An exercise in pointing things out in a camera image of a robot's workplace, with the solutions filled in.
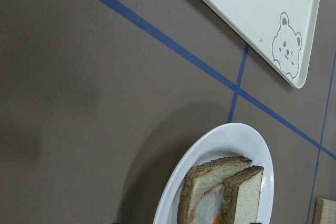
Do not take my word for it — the white round plate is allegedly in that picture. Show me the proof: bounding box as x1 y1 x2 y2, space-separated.
153 123 275 223

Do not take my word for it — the brown bread slice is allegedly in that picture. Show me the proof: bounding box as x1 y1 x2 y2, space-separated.
220 166 264 223

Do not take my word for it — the bread slice under egg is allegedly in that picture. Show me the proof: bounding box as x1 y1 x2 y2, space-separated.
177 156 252 223

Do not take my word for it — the fried egg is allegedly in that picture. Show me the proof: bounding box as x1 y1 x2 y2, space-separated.
190 184 223 223

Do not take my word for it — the cream bear serving tray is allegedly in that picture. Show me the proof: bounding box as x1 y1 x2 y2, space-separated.
202 0 320 89

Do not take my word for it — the wooden cutting board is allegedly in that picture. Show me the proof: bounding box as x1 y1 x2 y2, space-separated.
312 198 335 224

